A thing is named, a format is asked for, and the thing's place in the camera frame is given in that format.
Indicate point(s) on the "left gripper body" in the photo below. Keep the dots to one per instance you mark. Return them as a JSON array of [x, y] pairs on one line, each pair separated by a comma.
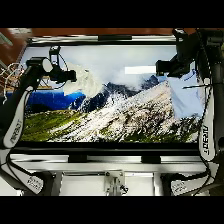
[[63, 75]]

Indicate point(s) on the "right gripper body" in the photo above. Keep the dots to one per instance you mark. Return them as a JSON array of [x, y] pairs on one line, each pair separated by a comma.
[[171, 66]]

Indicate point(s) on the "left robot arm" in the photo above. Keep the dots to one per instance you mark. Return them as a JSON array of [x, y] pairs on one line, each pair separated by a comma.
[[15, 113]]

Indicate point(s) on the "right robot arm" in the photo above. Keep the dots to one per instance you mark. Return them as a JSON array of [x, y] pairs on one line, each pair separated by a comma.
[[208, 133]]

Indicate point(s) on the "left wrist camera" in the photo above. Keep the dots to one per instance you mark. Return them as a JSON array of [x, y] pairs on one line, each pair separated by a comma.
[[54, 52]]

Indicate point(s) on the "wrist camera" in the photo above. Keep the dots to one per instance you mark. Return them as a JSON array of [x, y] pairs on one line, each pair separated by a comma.
[[54, 52], [180, 34]]

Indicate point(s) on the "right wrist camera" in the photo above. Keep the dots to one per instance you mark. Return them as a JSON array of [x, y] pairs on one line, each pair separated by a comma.
[[180, 34]]

